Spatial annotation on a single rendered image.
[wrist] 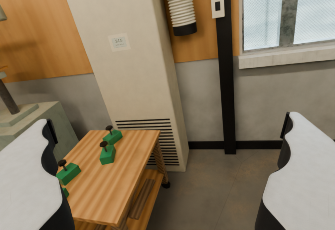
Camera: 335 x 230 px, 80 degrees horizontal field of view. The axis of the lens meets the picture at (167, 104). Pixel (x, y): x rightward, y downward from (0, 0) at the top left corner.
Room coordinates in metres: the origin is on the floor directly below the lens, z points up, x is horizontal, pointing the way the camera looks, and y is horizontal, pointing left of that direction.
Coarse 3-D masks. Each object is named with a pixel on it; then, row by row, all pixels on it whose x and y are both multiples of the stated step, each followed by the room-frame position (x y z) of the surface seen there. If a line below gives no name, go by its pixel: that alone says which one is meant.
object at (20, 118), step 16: (0, 16) 1.37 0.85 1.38; (0, 80) 1.46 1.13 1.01; (0, 96) 1.44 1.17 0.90; (0, 112) 1.54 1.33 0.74; (16, 112) 1.44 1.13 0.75; (32, 112) 1.50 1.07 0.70; (48, 112) 1.49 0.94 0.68; (64, 112) 1.63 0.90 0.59; (0, 128) 1.32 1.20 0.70; (16, 128) 1.26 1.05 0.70; (64, 128) 1.56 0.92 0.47; (0, 144) 1.22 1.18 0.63; (64, 144) 1.48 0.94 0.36
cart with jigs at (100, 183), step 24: (96, 144) 1.13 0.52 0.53; (120, 144) 1.08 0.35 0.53; (144, 144) 1.02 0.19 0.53; (72, 168) 0.88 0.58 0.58; (96, 168) 0.90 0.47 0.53; (120, 168) 0.86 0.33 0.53; (144, 168) 0.84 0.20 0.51; (72, 192) 0.75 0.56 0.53; (96, 192) 0.72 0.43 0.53; (120, 192) 0.69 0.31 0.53; (144, 192) 0.95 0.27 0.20; (72, 216) 0.62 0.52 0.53; (96, 216) 0.59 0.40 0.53; (120, 216) 0.57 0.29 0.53; (144, 216) 0.79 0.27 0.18
